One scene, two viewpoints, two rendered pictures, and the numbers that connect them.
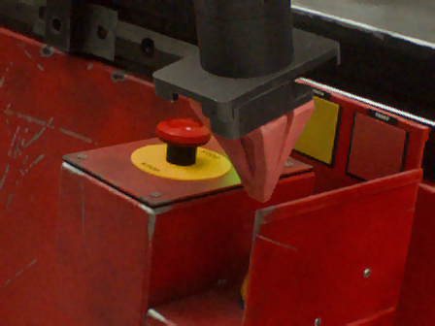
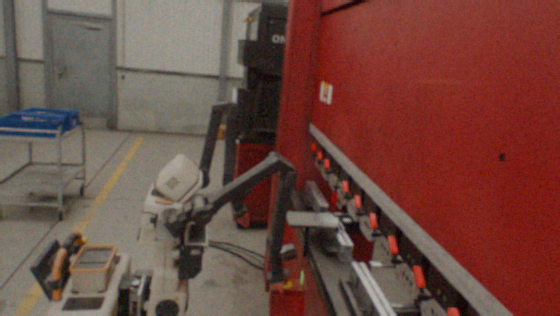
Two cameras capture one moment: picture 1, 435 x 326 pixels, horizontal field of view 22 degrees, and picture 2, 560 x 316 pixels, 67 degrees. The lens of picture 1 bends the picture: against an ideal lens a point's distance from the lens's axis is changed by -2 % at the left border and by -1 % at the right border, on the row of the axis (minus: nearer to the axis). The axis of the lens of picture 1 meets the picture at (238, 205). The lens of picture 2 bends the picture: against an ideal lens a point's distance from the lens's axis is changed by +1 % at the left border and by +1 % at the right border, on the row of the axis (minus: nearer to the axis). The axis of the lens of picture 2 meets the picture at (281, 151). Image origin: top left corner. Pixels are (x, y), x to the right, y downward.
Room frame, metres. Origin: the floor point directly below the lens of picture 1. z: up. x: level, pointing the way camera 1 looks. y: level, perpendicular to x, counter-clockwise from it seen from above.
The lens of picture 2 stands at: (-0.63, -1.15, 1.88)
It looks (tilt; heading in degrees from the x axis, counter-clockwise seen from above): 13 degrees down; 43
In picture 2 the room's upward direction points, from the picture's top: 6 degrees clockwise
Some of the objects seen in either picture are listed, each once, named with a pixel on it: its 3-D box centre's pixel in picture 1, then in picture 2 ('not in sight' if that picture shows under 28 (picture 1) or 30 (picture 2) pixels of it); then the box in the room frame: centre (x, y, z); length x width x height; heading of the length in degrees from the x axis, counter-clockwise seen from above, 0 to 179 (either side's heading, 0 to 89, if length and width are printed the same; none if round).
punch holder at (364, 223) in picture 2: not in sight; (377, 216); (0.85, -0.35, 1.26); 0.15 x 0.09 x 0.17; 51
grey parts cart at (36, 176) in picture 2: not in sight; (43, 164); (0.80, 3.61, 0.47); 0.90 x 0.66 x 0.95; 54
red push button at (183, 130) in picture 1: (182, 146); not in sight; (0.78, 0.04, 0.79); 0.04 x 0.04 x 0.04
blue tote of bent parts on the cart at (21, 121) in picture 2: not in sight; (33, 125); (0.69, 3.48, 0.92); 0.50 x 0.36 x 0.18; 144
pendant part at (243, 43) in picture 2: not in sight; (251, 94); (1.65, 1.35, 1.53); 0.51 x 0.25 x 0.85; 56
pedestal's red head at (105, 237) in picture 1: (230, 220); (286, 295); (0.75, 0.00, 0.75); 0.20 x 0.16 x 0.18; 46
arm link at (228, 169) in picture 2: not in sight; (230, 147); (0.67, 0.40, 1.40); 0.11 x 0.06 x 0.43; 54
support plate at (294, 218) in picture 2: not in sight; (310, 219); (1.10, 0.18, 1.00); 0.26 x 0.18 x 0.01; 141
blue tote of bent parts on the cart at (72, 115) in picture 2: not in sight; (50, 119); (0.95, 3.81, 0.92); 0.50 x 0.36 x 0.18; 144
